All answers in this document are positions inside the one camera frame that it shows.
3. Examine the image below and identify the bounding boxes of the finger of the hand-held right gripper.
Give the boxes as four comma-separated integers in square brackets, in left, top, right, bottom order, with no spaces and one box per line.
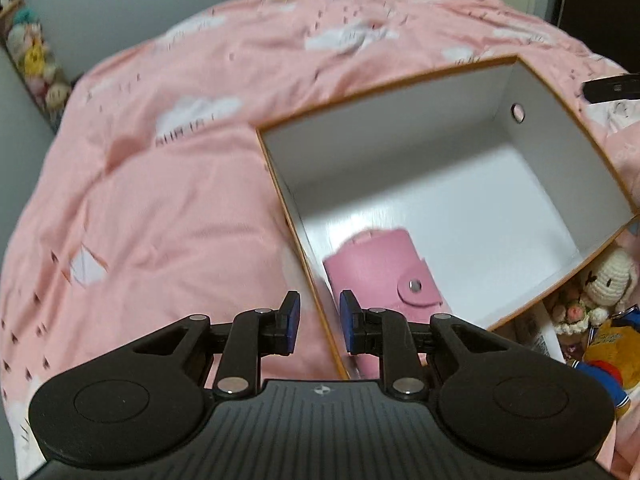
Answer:
[582,74,640,104]

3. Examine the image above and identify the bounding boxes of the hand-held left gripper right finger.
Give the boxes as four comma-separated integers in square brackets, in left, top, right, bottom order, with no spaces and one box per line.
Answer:
[339,289,512,402]

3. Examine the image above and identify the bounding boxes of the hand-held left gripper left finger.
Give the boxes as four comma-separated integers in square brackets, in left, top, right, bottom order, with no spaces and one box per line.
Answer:
[120,290,302,402]

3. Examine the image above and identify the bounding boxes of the pink card wallet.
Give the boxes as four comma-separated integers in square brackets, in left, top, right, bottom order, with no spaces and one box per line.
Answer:
[322,227,453,376]

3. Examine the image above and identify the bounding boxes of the orange cardboard box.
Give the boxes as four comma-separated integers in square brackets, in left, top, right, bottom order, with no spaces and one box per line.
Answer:
[256,54,640,381]

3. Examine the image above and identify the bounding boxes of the white crochet doll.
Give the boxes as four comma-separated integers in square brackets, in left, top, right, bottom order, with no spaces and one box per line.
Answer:
[550,247,640,336]

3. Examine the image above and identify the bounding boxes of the white printed packet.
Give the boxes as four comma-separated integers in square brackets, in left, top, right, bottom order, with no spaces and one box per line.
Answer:
[500,302,568,363]

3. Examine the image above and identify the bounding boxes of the duck plush toy blue outfit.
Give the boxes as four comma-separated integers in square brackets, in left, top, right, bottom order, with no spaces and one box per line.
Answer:
[567,305,640,421]

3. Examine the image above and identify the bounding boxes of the pink cloud-print blanket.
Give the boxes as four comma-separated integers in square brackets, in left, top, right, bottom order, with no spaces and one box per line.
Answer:
[0,0,640,480]

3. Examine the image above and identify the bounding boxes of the row of small plush toys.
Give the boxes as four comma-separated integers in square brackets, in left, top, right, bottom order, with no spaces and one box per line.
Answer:
[0,0,73,126]

